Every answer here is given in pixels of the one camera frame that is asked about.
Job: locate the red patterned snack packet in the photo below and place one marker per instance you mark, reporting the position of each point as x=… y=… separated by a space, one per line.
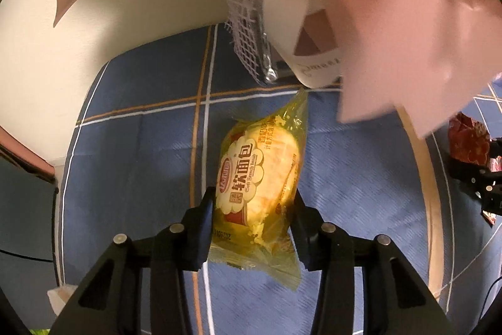
x=468 y=138

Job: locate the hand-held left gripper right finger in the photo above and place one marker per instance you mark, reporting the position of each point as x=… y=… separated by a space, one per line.
x=301 y=237

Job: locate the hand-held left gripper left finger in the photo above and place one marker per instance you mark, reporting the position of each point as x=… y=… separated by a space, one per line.
x=204 y=237

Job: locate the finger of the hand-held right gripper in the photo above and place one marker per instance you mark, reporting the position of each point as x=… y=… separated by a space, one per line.
x=486 y=186

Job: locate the blue checked tablecloth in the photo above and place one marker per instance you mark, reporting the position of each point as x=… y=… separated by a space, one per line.
x=137 y=162

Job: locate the dark cabinet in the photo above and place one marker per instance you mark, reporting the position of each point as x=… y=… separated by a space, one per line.
x=23 y=209

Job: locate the yellow soft bread packet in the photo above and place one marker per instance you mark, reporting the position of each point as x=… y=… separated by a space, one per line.
x=255 y=182

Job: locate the pink paper bag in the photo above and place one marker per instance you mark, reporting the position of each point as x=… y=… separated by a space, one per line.
x=392 y=25

